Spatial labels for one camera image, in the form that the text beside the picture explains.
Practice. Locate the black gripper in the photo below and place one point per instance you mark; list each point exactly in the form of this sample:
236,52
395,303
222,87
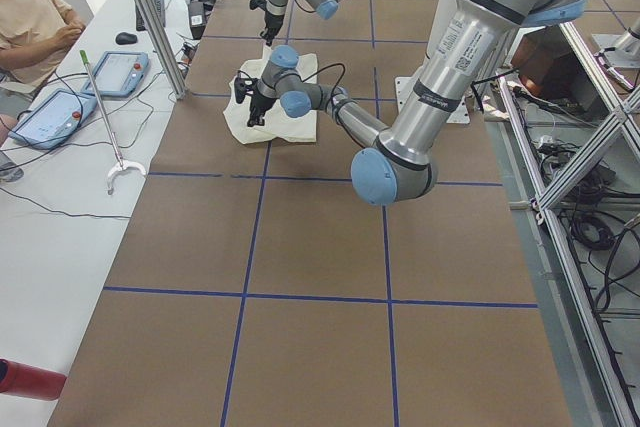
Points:
271,21
258,104

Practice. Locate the cream long-sleeve shirt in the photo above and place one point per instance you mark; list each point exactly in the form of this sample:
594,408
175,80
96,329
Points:
277,123

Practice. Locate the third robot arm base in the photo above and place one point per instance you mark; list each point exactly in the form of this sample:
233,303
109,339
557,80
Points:
619,50

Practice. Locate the reacher grabber stick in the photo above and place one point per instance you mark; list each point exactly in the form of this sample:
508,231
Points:
122,165

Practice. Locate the black computer mouse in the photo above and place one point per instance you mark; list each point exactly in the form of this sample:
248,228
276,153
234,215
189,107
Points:
126,38

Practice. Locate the far blue teach pendant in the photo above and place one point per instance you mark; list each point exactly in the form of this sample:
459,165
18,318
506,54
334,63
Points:
118,73

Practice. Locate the blue teach pendant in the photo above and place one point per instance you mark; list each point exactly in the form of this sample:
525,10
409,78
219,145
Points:
54,120
118,73

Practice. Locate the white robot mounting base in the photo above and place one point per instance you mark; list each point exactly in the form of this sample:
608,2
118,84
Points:
404,86

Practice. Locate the near blue teach pendant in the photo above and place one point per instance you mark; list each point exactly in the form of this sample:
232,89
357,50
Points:
54,120

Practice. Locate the person in beige shirt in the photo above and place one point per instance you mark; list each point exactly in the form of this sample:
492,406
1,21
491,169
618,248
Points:
36,35

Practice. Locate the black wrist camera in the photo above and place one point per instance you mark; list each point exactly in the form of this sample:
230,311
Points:
243,87
258,4

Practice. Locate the aluminium frame post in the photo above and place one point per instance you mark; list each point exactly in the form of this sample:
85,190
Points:
162,47

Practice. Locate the aluminium frame rail structure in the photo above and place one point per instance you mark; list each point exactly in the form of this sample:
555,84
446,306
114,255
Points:
571,135

